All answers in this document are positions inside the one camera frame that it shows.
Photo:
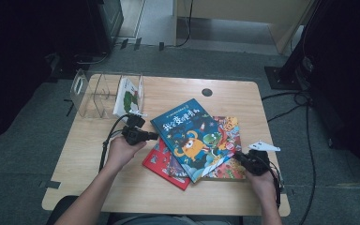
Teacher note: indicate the person's left hand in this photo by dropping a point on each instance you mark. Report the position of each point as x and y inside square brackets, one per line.
[122, 153]

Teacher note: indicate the clear acrylic book rack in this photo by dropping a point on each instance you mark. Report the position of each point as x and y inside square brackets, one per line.
[90, 97]

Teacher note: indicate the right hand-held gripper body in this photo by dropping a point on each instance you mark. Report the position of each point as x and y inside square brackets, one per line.
[256, 161]

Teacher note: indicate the person's leg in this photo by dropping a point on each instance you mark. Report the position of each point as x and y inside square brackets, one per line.
[61, 211]

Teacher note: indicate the black stand with base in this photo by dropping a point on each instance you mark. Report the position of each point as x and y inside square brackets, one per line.
[289, 68]

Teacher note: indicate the black round table grommet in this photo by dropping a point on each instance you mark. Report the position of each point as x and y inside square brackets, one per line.
[206, 92]

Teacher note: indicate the red picture book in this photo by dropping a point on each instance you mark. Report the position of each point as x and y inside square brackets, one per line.
[157, 162]

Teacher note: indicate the beige wooden cabinet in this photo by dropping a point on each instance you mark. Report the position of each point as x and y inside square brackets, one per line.
[231, 9]

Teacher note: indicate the dark blue monster picture book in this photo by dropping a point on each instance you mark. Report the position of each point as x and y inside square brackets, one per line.
[193, 137]

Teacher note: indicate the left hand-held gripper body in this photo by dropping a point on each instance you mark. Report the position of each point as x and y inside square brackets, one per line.
[134, 134]

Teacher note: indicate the dark cabinet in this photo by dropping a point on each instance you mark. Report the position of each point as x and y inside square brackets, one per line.
[106, 25]

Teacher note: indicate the animal cartoon picture book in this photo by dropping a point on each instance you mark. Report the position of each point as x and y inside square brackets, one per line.
[231, 125]

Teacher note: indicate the white caterpillar picture book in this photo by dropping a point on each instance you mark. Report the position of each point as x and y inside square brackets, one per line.
[127, 95]

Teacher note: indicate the person's right hand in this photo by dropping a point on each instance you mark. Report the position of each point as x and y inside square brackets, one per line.
[261, 186]

